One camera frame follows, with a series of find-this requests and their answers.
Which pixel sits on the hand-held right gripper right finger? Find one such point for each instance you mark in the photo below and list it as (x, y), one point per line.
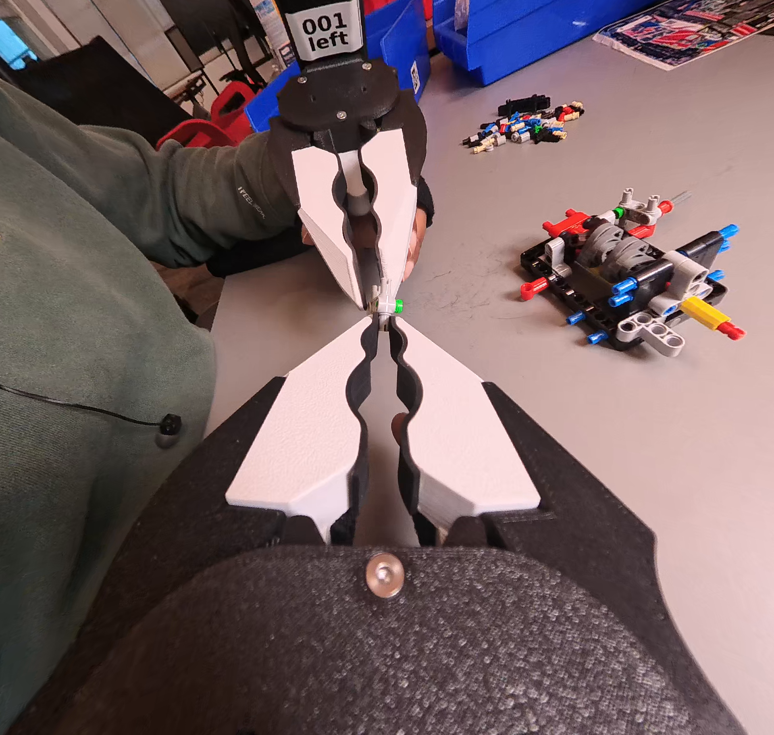
(465, 444)

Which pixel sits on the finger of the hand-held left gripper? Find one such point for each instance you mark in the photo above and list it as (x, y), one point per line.
(396, 203)
(317, 203)

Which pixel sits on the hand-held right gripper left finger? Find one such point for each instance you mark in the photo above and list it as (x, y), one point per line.
(302, 444)

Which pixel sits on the light grey lego connector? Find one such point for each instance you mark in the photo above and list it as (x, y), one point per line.
(381, 302)

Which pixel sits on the person's left forearm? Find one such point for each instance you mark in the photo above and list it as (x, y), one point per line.
(211, 203)

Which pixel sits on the pile of small lego pieces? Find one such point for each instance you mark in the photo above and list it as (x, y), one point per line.
(520, 130)

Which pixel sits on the black lego chassis assembly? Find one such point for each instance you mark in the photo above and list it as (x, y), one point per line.
(629, 269)

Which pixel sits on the lego box with car print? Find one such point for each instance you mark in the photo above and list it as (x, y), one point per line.
(689, 21)

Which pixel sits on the person's left hand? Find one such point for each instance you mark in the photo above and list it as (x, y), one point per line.
(416, 245)

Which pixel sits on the small blue storage bin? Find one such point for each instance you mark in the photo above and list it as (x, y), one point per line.
(399, 39)

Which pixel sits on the red plastic canister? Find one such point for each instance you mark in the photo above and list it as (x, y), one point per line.
(230, 103)

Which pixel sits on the white blue labelled bottle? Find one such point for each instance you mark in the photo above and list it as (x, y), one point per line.
(269, 9)

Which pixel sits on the black clip-on microphone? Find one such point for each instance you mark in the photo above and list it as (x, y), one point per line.
(169, 429)

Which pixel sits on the large blue storage bin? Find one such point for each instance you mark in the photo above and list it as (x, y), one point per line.
(544, 21)

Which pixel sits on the black board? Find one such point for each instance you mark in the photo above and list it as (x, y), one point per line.
(103, 94)

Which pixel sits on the person's green sweatshirt torso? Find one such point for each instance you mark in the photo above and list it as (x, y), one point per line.
(72, 324)

